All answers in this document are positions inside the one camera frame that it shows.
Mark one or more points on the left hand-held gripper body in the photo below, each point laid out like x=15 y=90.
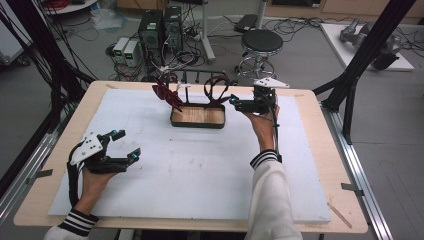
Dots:
x=88 y=148

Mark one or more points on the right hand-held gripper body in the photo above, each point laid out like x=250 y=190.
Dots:
x=265 y=98

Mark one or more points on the black hook rack wooden tray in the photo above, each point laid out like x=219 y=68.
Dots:
x=198 y=116

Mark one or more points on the striped dark red bow tie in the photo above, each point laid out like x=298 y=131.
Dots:
x=166 y=93

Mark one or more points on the person's right hand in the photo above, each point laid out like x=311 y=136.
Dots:
x=263 y=130

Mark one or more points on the person's left hand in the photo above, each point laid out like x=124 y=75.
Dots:
x=95 y=188

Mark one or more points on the white foam board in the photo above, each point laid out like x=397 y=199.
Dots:
x=186 y=166

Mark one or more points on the black round stool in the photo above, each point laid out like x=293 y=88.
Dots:
x=262 y=40

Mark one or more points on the grey table leg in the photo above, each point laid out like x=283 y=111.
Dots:
x=206 y=33

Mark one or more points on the black flat device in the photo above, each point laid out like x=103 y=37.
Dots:
x=246 y=22

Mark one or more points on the white power supply unit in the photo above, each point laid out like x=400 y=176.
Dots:
x=120 y=48
x=131 y=53

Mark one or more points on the white floor platform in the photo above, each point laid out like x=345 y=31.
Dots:
x=336 y=43

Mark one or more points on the slim black computer tower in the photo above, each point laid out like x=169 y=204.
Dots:
x=173 y=30

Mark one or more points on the large black computer tower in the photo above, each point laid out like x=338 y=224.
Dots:
x=151 y=36

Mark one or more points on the clear plastic bag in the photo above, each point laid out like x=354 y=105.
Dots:
x=106 y=18

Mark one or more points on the white round table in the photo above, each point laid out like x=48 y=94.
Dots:
x=71 y=6

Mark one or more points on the thin wooden stick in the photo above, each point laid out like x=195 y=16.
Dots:
x=340 y=216

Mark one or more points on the grey metal bracket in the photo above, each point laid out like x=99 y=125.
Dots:
x=352 y=188
x=41 y=174

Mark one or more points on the aluminium rail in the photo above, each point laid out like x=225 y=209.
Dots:
x=30 y=160
x=360 y=173

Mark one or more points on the black frame post with braces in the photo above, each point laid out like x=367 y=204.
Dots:
x=370 y=50

